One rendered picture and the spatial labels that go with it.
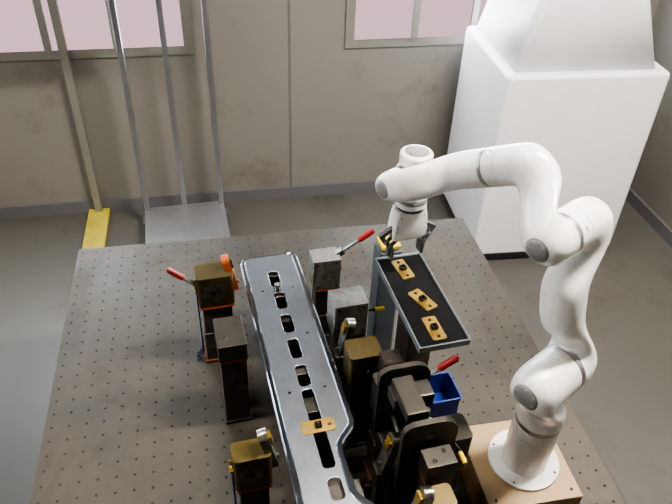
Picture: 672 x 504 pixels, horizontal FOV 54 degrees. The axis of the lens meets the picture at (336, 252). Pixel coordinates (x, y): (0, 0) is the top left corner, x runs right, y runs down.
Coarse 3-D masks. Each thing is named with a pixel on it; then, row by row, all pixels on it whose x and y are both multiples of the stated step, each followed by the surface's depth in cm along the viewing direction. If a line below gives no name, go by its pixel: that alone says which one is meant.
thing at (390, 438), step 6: (390, 432) 151; (396, 432) 151; (390, 438) 151; (396, 438) 150; (384, 444) 152; (390, 444) 150; (396, 444) 150; (384, 450) 154; (390, 450) 151; (396, 450) 151; (378, 456) 157; (384, 456) 154; (390, 456) 152; (396, 456) 152; (378, 462) 155; (384, 462) 154; (390, 462) 153; (384, 468) 154; (390, 468) 155
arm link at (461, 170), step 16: (432, 160) 155; (448, 160) 154; (464, 160) 149; (384, 176) 162; (400, 176) 157; (416, 176) 155; (432, 176) 155; (448, 176) 153; (464, 176) 149; (480, 176) 146; (384, 192) 163; (400, 192) 158; (416, 192) 156; (432, 192) 156
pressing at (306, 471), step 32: (288, 256) 217; (256, 288) 204; (288, 288) 204; (256, 320) 193; (288, 352) 183; (320, 352) 184; (288, 384) 174; (320, 384) 175; (288, 416) 166; (352, 416) 166; (288, 448) 159; (320, 480) 152; (352, 480) 152
